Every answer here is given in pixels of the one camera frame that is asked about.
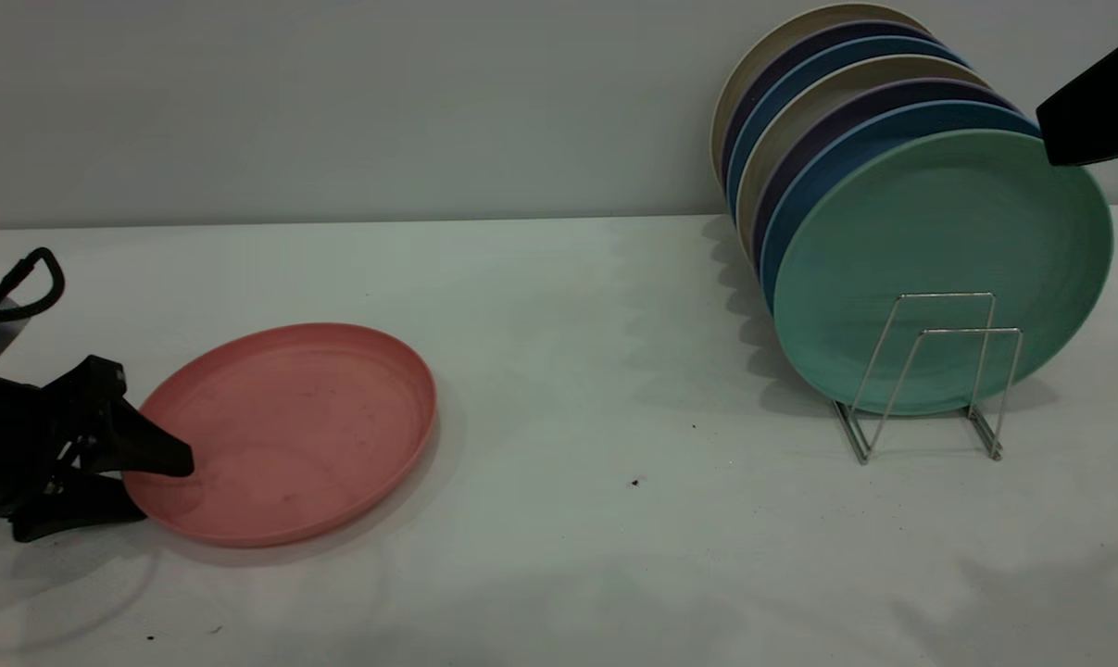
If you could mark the beige round plate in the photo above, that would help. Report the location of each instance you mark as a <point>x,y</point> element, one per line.
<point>827,93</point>
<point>781,37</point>

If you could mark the purple round plate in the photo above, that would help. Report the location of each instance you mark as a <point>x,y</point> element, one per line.
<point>892,95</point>
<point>855,30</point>

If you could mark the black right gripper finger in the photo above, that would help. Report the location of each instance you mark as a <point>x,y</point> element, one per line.
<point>1100,111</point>

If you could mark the pink round plate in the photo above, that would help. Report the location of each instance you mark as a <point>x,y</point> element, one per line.
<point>290,426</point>

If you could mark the green round plate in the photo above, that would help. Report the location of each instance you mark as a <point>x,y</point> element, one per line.
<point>938,232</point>

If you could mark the blue round plate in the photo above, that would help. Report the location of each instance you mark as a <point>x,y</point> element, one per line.
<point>855,49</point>
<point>883,122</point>

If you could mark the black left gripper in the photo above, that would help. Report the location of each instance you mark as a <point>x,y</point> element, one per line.
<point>7,435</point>

